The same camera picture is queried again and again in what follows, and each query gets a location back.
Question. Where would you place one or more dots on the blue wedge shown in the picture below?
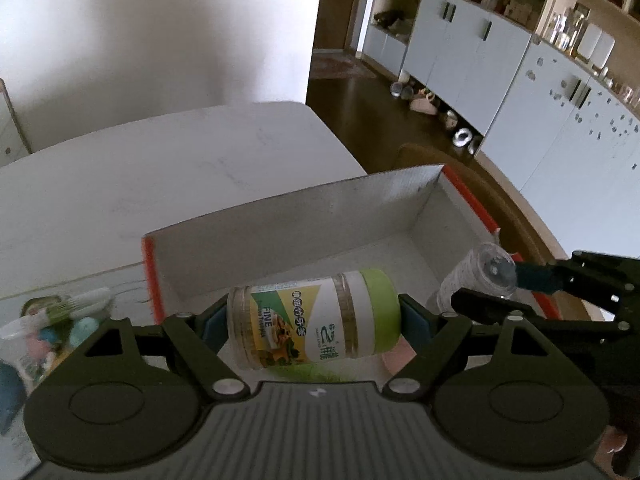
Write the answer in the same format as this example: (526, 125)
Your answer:
(10, 392)

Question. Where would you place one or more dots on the grey shoes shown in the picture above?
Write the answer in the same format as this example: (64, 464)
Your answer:
(402, 90)

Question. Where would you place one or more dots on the pink block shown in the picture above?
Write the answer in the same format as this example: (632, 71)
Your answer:
(400, 360)

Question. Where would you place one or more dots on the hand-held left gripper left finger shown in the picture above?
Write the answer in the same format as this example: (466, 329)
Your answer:
(212, 329)

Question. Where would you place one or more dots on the brown doormat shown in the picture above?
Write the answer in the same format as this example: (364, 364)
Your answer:
(340, 66)

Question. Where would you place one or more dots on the white storage cabinet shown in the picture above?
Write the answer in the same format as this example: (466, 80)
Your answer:
(550, 110)

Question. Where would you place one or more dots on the white green silicone brush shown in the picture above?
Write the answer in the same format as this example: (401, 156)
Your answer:
(75, 306)

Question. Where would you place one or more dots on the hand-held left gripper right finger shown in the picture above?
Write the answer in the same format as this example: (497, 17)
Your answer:
(413, 324)

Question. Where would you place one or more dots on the brown wooden chair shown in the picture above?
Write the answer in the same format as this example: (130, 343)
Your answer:
(480, 185)

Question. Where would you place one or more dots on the pink slippers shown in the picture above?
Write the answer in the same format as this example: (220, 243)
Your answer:
(425, 104)

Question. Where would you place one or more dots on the green lid toothpick jar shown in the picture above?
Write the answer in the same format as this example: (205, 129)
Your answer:
(320, 317)

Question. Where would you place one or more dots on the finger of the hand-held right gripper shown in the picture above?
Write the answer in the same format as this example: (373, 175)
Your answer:
(480, 304)
(537, 277)

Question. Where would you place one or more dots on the teal ball toy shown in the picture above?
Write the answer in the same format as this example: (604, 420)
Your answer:
(82, 329)

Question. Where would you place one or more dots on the red edged cardboard box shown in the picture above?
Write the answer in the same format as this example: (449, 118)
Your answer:
(320, 220)

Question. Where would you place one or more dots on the person's right hand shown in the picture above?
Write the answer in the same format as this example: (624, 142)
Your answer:
(615, 447)

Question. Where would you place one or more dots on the small clear plastic bottle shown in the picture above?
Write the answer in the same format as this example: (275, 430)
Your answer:
(480, 270)

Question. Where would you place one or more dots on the white shoes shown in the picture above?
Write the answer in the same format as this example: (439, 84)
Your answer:
(464, 136)

